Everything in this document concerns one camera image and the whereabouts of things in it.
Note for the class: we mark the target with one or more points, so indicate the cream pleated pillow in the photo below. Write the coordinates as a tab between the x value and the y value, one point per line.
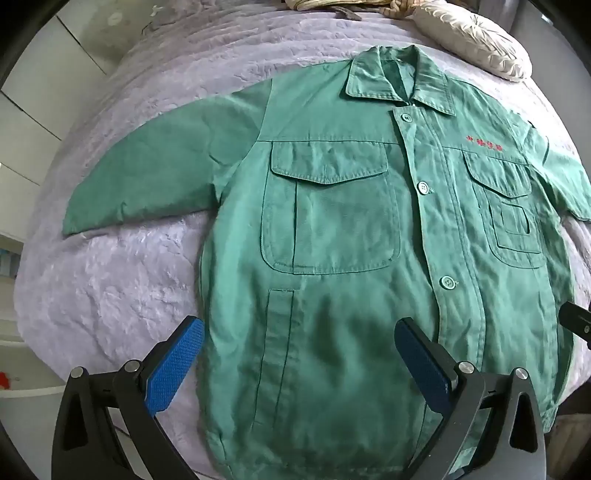
475	41

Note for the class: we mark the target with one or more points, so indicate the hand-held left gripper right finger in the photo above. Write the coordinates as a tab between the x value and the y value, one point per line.
425	364

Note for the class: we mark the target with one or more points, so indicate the purple fleece blanket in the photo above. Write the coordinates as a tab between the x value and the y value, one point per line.
138	286

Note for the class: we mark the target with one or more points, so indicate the white wardrobe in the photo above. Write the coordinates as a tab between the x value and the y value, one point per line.
41	106

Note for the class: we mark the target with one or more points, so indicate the white low furniture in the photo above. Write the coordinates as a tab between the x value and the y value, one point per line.
32	369

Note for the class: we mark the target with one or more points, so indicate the beige crumpled cloth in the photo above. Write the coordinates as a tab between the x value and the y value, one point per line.
351	7

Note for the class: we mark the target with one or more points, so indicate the green work jacket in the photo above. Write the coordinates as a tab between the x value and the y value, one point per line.
346	221

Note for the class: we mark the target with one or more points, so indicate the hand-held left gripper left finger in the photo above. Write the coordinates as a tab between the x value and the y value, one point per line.
173	364

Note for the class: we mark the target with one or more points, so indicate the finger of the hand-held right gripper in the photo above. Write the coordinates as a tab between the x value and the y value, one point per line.
577	321

